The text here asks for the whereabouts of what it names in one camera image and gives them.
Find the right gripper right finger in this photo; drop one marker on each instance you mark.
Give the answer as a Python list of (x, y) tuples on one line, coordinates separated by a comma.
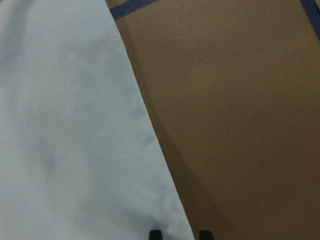
[(205, 235)]

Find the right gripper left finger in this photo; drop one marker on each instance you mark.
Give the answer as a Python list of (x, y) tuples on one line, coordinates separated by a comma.
[(155, 234)]

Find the light blue t-shirt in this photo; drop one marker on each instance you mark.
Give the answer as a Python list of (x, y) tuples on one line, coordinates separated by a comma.
[(79, 157)]

